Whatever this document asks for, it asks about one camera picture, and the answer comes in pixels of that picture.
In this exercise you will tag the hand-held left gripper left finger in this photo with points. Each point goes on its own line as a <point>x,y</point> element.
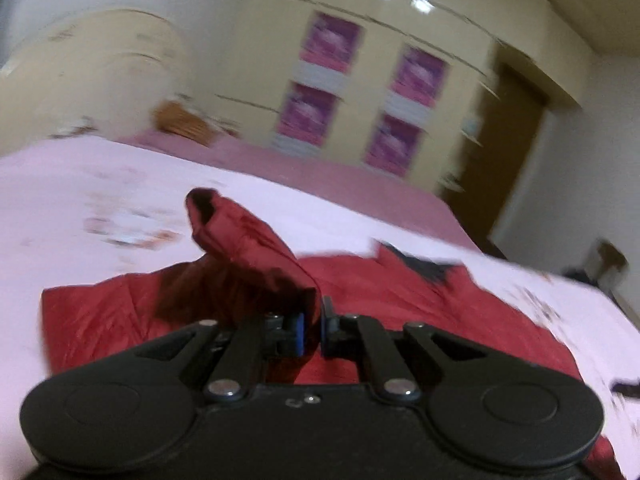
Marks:
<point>298,331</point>

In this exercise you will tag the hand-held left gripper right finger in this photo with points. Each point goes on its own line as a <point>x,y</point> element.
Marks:
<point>327,331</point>

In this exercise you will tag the red jacket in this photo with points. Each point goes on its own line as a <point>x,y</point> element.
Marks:
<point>390,285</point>

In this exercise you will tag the pink bed sheet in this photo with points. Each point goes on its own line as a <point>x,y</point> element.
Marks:
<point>325,175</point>

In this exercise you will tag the orange pillow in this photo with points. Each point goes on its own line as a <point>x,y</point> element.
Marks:
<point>182,122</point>

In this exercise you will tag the pink floral blanket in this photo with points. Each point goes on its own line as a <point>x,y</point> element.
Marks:
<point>75,200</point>

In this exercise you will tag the brown wooden door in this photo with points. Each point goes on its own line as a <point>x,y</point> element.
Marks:
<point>505,135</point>

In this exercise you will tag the cream wardrobe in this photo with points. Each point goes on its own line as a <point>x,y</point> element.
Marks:
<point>250,50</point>

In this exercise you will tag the cardboard box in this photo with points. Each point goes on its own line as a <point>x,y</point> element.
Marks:
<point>607,260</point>

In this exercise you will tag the dark object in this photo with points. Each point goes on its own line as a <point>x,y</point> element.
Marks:
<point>627,387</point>

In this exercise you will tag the cream bed headboard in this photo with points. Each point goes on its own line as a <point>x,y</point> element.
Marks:
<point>100,70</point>

